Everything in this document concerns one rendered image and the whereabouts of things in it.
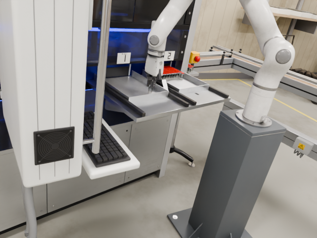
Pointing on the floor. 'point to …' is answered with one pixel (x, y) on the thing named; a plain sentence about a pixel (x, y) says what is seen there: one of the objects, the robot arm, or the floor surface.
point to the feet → (183, 155)
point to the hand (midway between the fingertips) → (151, 83)
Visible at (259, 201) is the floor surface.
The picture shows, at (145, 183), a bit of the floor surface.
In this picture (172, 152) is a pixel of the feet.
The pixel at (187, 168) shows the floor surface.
